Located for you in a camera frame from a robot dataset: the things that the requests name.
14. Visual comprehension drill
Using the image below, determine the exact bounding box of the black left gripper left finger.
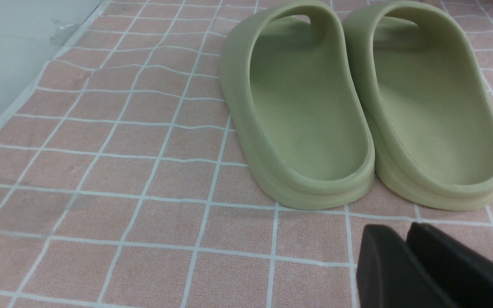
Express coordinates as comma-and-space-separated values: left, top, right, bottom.
356, 224, 454, 308

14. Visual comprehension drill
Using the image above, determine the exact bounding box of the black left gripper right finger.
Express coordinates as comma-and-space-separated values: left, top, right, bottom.
406, 222, 493, 308

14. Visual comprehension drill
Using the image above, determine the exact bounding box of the right green foam slide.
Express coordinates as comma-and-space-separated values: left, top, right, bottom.
342, 1, 493, 211

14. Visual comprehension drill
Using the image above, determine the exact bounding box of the green foam slide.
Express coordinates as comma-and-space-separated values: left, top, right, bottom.
219, 0, 375, 210
342, 1, 493, 211

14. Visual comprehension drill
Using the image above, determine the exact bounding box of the left green foam slide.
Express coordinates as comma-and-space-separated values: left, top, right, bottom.
219, 0, 375, 210

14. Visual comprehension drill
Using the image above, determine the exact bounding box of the pink checkered table cloth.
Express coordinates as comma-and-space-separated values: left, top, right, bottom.
0, 0, 493, 308

